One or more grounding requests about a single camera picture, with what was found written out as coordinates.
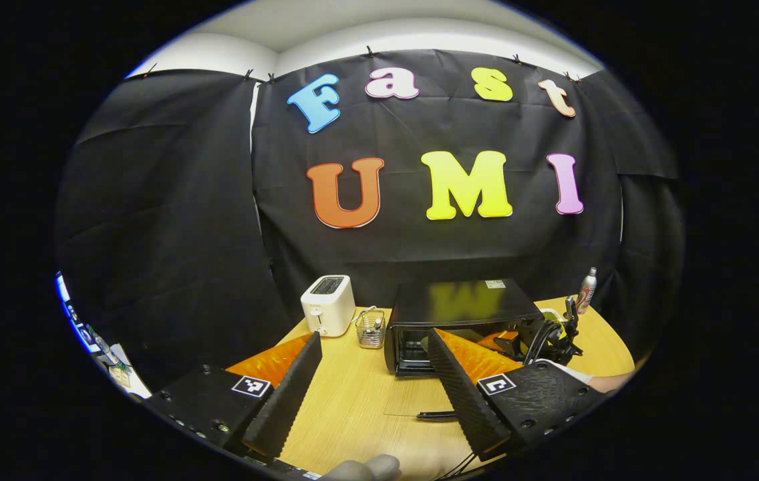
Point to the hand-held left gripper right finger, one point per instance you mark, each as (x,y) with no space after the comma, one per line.
(463,394)

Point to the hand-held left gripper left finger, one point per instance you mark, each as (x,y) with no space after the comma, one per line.
(286,394)

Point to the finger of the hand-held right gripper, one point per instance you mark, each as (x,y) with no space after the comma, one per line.
(496,341)

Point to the black electric oven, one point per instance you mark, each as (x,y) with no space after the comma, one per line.
(460,304)

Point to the silver bottle with pink label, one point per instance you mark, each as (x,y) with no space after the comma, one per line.
(586,294)

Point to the white toaster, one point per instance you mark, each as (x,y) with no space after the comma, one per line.
(327,307)

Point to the colourful printed sheets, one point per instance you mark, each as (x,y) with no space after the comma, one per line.
(95,341)

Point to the black backdrop cloth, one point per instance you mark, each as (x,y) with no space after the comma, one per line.
(172,220)

